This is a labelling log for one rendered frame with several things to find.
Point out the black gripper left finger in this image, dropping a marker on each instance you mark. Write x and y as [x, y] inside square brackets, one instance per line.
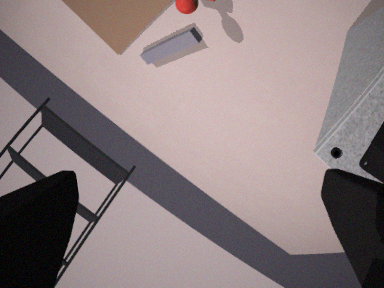
[35, 225]

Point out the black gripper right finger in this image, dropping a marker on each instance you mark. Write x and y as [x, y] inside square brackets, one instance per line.
[355, 206]

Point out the wooden hand stamp with red top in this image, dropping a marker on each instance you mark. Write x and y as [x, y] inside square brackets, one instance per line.
[187, 6]

